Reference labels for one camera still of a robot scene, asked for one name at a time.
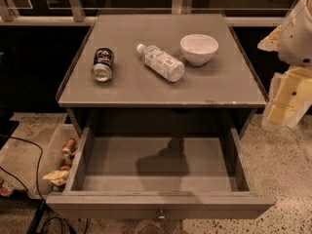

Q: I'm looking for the grey top drawer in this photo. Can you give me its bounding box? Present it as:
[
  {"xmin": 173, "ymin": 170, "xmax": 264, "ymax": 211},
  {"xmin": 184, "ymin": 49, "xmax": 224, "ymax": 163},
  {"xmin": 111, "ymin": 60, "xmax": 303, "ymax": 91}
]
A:
[{"xmin": 47, "ymin": 129, "xmax": 274, "ymax": 219}]

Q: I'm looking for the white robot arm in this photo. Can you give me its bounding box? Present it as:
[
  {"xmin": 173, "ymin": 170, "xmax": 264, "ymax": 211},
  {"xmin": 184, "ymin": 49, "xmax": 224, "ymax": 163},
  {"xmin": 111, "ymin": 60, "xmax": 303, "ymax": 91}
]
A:
[{"xmin": 257, "ymin": 0, "xmax": 312, "ymax": 131}]

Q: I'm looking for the grey cabinet with top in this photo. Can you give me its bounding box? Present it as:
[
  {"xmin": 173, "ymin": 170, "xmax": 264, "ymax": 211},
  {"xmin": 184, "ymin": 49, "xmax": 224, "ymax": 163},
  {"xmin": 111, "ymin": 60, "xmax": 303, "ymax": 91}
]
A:
[{"xmin": 57, "ymin": 14, "xmax": 265, "ymax": 131}]

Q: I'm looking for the white ceramic bowl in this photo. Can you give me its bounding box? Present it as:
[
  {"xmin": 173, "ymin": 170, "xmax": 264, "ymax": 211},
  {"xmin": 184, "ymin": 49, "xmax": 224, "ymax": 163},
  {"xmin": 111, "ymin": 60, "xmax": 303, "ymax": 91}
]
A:
[{"xmin": 180, "ymin": 34, "xmax": 219, "ymax": 65}]

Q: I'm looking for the clear plastic water bottle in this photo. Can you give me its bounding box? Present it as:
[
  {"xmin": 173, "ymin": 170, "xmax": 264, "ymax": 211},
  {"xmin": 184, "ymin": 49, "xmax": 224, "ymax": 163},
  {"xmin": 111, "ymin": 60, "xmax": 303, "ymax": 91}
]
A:
[{"xmin": 136, "ymin": 44, "xmax": 185, "ymax": 83}]

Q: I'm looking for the blue soda can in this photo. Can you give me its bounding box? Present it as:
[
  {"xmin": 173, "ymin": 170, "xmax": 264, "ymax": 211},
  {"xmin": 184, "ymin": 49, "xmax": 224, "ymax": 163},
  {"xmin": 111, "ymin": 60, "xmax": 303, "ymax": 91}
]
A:
[{"xmin": 92, "ymin": 47, "xmax": 114, "ymax": 82}]

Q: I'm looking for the red can in bin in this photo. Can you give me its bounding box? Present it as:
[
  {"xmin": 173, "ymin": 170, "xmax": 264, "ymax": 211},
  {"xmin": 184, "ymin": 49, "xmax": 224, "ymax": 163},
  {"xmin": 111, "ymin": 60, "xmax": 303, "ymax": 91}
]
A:
[{"xmin": 61, "ymin": 138, "xmax": 77, "ymax": 156}]

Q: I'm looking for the clear plastic storage bin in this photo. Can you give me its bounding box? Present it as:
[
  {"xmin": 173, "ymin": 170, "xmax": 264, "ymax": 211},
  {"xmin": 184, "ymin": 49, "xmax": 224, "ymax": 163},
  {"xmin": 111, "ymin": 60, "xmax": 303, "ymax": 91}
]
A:
[{"xmin": 28, "ymin": 124, "xmax": 79, "ymax": 199}]

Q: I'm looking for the yellow snack bag in bin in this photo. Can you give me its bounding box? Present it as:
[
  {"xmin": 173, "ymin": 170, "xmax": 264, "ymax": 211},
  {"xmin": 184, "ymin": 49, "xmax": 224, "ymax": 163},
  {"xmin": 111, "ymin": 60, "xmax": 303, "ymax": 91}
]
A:
[{"xmin": 43, "ymin": 170, "xmax": 69, "ymax": 186}]

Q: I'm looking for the black equipment at left edge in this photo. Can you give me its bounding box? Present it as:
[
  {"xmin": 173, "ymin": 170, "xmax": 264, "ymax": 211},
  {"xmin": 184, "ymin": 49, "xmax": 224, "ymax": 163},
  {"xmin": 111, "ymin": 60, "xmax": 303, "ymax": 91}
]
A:
[{"xmin": 0, "ymin": 105, "xmax": 19, "ymax": 149}]

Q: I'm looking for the red white object on floor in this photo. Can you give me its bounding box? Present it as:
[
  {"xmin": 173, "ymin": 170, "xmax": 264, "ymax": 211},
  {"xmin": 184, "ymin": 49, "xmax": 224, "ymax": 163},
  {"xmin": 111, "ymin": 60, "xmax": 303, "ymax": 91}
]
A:
[{"xmin": 0, "ymin": 177, "xmax": 15, "ymax": 197}]

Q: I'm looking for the metal window railing frame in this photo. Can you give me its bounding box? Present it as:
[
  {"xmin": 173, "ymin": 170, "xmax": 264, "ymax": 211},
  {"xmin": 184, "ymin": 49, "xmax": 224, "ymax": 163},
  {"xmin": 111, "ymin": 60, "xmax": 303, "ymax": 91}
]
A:
[{"xmin": 0, "ymin": 0, "xmax": 299, "ymax": 26}]

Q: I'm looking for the black cable on floor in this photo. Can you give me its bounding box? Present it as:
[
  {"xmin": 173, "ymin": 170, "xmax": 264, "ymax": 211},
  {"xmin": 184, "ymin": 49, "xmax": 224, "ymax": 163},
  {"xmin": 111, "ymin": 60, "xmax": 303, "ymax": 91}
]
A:
[{"xmin": 0, "ymin": 134, "xmax": 91, "ymax": 234}]

